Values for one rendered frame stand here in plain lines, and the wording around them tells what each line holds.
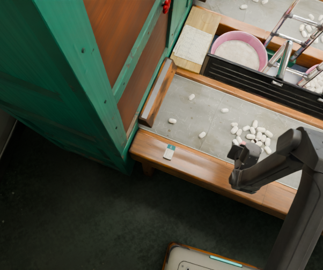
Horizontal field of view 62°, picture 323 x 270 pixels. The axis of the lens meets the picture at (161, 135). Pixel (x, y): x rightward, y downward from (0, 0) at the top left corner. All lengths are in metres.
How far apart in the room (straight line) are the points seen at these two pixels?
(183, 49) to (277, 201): 0.77
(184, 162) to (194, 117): 0.21
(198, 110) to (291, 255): 0.79
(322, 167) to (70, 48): 0.43
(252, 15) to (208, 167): 0.82
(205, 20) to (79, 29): 1.06
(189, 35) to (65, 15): 1.02
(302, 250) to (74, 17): 0.52
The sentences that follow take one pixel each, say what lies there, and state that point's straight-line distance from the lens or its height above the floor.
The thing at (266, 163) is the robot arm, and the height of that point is 1.19.
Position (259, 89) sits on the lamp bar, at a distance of 0.94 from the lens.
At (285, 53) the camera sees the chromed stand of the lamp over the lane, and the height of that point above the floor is 1.12.
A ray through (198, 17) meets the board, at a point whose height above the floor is 0.78.
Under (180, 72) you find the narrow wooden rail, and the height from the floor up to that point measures 0.77.
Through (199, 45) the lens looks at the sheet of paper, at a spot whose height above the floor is 0.78.
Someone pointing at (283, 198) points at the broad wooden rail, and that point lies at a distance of 1.22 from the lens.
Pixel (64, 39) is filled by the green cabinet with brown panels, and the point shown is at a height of 1.57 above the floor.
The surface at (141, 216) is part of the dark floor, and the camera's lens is 1.86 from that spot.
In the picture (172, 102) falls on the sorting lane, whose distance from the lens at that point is 1.21.
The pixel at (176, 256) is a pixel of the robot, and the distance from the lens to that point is 1.61.
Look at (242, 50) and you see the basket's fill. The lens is 1.41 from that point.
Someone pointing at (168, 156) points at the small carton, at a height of 0.79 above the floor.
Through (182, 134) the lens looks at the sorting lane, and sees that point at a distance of 1.16.
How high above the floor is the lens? 1.86
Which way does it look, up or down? 75 degrees down
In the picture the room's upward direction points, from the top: 9 degrees clockwise
